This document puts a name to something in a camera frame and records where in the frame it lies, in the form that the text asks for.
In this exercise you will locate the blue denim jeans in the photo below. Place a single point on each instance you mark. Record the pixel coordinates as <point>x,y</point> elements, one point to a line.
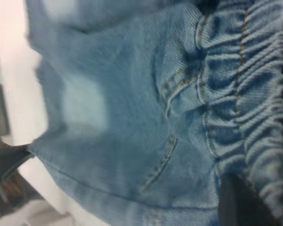
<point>132,106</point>

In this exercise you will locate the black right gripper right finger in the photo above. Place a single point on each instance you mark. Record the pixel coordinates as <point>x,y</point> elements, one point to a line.
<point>240,204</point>

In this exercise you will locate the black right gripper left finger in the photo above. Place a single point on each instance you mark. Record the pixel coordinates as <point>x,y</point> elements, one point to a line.
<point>14,157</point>

